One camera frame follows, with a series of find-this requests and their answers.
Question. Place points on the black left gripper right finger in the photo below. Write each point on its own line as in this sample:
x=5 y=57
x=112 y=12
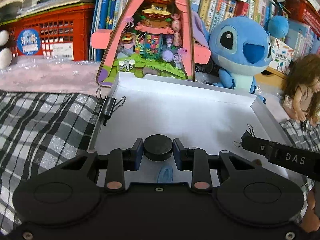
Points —
x=195 y=160

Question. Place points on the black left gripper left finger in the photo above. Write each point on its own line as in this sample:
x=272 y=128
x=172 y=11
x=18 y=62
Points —
x=121 y=160

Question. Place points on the blue plastic hair clip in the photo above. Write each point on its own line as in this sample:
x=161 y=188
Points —
x=165 y=174

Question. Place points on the black round puck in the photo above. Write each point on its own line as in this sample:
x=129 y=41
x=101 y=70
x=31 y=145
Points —
x=158 y=147

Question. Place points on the black binder clip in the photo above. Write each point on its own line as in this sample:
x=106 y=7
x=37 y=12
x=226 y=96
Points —
x=248 y=133
x=108 y=105

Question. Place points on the right hand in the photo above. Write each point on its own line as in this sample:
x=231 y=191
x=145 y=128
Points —
x=310 y=221

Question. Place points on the black binder clip on tray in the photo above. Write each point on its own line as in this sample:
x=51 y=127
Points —
x=108 y=105

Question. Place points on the white cardboard box tray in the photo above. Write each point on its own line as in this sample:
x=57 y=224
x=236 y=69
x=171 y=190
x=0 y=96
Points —
x=202 y=116

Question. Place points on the brown haired baby doll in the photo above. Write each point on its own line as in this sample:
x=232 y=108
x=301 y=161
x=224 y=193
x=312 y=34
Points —
x=301 y=90

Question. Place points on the black white plaid cloth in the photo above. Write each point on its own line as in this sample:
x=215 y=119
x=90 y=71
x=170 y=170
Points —
x=38 y=132

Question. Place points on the wooden drawer box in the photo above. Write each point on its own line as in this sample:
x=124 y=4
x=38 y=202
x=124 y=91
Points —
x=272 y=78

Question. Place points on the white colourful stationery box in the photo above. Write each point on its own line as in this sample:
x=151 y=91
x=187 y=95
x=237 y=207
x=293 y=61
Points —
x=282 y=56

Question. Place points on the blue Stitch plush toy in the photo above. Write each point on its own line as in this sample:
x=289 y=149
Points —
x=239 y=46

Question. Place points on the pink triangular diorama house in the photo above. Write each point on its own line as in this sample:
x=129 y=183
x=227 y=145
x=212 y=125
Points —
x=151 y=37

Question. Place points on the red plastic crate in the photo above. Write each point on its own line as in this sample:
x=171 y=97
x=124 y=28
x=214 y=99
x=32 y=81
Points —
x=63 y=31

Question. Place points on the red basket on shelf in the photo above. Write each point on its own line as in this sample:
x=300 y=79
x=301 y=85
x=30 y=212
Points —
x=304 y=12

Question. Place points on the Doraemon plush toy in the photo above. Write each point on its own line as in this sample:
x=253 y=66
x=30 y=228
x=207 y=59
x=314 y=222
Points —
x=5 y=53

